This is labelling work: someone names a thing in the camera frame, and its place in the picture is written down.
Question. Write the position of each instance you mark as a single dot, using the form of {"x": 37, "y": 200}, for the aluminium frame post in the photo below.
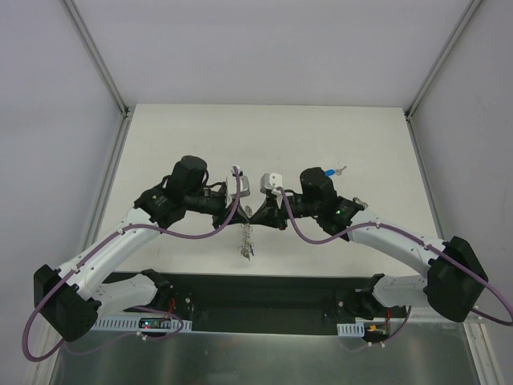
{"x": 454, "y": 38}
{"x": 78, "y": 22}

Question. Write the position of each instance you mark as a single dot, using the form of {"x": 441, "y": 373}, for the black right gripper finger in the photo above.
{"x": 274, "y": 223}
{"x": 266, "y": 210}

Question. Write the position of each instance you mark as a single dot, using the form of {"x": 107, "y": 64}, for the right aluminium frame post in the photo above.
{"x": 454, "y": 38}

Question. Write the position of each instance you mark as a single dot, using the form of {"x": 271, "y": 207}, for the left aluminium table rail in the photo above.
{"x": 40, "y": 373}

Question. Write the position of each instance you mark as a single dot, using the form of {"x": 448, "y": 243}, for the white cable duct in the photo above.
{"x": 351, "y": 330}
{"x": 135, "y": 323}

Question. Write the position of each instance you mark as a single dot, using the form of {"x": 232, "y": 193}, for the blue windowed tag key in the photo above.
{"x": 358, "y": 201}

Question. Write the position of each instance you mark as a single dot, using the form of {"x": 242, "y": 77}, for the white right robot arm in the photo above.
{"x": 448, "y": 275}

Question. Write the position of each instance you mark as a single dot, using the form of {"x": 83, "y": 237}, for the right white cable duct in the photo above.
{"x": 351, "y": 330}

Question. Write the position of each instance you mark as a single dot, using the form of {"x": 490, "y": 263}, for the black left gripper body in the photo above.
{"x": 224, "y": 216}

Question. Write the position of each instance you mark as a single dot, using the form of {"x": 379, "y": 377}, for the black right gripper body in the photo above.
{"x": 276, "y": 214}

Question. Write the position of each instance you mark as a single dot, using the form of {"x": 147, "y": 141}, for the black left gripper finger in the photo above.
{"x": 233, "y": 222}
{"x": 242, "y": 213}

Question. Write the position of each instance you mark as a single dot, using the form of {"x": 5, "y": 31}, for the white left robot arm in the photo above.
{"x": 74, "y": 296}

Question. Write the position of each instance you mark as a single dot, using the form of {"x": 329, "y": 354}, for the left aluminium frame post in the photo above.
{"x": 78, "y": 22}

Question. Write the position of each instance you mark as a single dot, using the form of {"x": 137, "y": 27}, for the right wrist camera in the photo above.
{"x": 272, "y": 183}

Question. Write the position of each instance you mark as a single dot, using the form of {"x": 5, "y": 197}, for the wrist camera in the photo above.
{"x": 236, "y": 185}
{"x": 272, "y": 183}

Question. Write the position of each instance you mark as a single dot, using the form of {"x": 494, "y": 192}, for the left white cable duct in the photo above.
{"x": 135, "y": 323}

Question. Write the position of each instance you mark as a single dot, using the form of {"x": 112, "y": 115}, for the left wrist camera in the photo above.
{"x": 236, "y": 185}

